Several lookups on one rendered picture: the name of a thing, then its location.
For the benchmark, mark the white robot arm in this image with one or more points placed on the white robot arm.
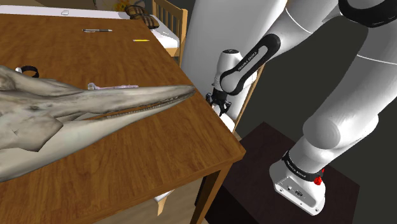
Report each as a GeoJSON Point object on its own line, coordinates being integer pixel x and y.
{"type": "Point", "coordinates": [341, 102]}

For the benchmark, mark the dark robot stand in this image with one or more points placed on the dark robot stand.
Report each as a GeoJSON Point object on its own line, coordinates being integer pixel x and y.
{"type": "Point", "coordinates": [257, 198]}

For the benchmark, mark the yellow pencil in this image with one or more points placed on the yellow pencil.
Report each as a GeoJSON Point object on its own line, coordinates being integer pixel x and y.
{"type": "Point", "coordinates": [141, 40]}

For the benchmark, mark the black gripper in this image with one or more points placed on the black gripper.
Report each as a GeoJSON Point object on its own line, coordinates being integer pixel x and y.
{"type": "Point", "coordinates": [219, 98]}

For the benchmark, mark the brown wooden table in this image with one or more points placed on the brown wooden table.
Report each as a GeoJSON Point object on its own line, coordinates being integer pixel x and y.
{"type": "Point", "coordinates": [130, 155]}

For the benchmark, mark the wooden chair with white seat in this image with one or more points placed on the wooden chair with white seat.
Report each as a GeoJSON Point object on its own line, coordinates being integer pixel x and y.
{"type": "Point", "coordinates": [169, 34]}

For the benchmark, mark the brown plaid cushion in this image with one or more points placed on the brown plaid cushion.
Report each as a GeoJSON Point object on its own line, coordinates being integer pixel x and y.
{"type": "Point", "coordinates": [141, 15]}

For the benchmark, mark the black pen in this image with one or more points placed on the black pen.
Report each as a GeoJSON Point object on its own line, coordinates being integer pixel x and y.
{"type": "Point", "coordinates": [96, 30]}

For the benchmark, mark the grey long-snouted animal skull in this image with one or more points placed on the grey long-snouted animal skull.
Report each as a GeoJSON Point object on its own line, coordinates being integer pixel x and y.
{"type": "Point", "coordinates": [46, 124]}

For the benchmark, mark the pale purple flat tool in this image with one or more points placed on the pale purple flat tool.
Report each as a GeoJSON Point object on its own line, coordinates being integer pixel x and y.
{"type": "Point", "coordinates": [111, 87]}

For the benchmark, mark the white furniture top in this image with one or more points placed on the white furniture top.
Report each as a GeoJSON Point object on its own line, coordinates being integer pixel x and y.
{"type": "Point", "coordinates": [37, 11]}

